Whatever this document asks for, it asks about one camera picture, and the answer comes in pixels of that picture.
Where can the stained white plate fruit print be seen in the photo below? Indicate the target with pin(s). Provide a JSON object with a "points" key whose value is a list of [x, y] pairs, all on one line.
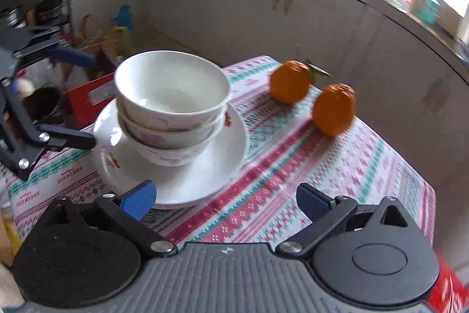
{"points": [[205, 173]]}

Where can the red cardboard box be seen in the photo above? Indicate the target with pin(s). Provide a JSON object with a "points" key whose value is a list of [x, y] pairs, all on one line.
{"points": [[80, 107]]}

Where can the blue and yellow plastic item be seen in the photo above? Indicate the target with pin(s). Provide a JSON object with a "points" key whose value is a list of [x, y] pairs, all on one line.
{"points": [[122, 27]]}

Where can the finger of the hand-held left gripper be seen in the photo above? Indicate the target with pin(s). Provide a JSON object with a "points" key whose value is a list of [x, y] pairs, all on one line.
{"points": [[73, 139], [73, 57]]}

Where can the orange without leaf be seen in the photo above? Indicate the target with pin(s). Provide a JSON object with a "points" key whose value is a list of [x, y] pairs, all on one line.
{"points": [[333, 111]]}

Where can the wooden cutting board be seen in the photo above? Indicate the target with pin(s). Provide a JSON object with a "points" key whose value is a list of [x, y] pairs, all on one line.
{"points": [[450, 14]]}

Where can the white bowl with pink flowers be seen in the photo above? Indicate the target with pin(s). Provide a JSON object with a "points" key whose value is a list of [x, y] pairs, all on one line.
{"points": [[172, 139], [172, 157], [165, 78]]}

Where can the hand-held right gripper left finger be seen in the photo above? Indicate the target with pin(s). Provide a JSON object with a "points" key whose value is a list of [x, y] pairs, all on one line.
{"points": [[141, 199]]}

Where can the teal water bottle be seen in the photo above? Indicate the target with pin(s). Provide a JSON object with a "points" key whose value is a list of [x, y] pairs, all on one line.
{"points": [[428, 10]]}

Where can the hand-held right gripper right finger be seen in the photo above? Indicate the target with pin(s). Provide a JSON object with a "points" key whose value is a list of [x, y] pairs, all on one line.
{"points": [[311, 201]]}

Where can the red snack gift box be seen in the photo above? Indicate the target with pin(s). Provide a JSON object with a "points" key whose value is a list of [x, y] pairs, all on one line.
{"points": [[443, 287]]}

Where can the person's cream clothing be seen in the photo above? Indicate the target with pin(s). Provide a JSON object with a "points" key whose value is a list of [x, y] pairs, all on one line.
{"points": [[7, 283]]}

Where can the orange with stem and leaf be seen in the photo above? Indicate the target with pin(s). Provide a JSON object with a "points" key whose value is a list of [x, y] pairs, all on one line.
{"points": [[289, 84]]}

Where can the patterned red green tablecloth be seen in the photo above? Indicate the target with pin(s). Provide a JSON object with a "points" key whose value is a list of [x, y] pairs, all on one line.
{"points": [[293, 170]]}

